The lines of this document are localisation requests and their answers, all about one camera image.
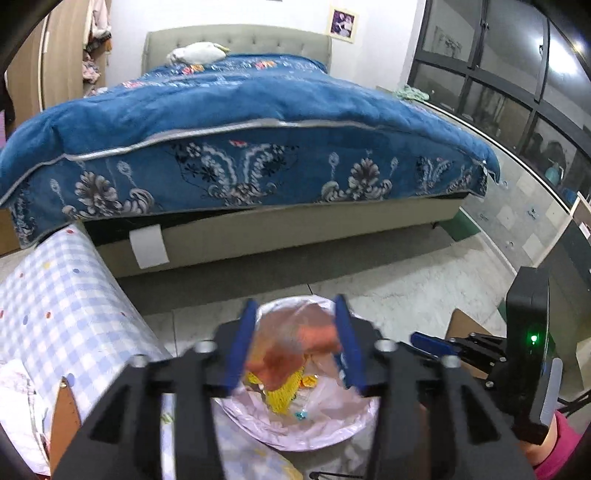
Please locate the white floral cloth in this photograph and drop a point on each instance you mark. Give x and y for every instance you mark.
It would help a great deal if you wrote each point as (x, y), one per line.
(21, 415)

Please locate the framed wall picture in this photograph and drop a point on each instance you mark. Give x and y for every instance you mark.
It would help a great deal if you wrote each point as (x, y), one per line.
(343, 23)

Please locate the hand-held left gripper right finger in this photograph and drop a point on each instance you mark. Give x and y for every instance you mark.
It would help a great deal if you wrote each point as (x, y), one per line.
(348, 344)

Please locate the green cloth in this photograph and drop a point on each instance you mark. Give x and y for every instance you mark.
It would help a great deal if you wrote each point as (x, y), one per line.
(412, 93)

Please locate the pale patterned cloth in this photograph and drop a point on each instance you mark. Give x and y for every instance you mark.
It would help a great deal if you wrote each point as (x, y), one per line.
(258, 461)

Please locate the beige upholstered bed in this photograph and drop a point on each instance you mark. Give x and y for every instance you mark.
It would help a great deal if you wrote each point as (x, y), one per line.
(286, 230)

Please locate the trash bin with pink bag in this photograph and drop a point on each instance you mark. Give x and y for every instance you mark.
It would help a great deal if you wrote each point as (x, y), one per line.
(323, 431)

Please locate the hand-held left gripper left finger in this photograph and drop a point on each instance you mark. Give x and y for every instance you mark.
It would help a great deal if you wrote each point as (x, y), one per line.
(240, 344)

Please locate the yellow crumpled wrapper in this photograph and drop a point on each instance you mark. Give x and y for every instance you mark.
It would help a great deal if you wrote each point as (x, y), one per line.
(282, 398)

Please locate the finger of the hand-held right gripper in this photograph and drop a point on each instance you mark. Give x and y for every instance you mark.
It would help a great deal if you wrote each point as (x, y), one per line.
(427, 344)

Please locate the hanging clothes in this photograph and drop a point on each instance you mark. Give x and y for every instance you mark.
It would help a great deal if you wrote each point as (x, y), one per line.
(96, 50)

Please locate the light wooden wardrobe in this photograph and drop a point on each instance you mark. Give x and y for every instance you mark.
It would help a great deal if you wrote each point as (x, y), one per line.
(55, 55)

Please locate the white pillow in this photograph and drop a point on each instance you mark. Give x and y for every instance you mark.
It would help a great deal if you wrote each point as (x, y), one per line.
(198, 52)

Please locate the person's right forearm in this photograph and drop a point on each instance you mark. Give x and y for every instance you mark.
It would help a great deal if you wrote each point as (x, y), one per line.
(565, 445)

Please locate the green board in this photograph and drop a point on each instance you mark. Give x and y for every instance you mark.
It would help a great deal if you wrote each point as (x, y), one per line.
(461, 226)

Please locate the white bed label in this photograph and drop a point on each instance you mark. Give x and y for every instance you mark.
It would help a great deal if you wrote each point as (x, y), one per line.
(148, 248)

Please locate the blue checked tablecloth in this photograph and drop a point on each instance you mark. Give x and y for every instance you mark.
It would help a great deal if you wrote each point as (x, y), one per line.
(64, 300)

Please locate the dark framed window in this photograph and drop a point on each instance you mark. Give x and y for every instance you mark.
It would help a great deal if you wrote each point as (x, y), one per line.
(508, 69)

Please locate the brown cardboard box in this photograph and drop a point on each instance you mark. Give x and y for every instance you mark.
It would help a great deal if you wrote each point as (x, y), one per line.
(461, 325)

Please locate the orange snack wrapper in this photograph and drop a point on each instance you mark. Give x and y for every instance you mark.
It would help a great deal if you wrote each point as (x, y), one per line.
(314, 339)

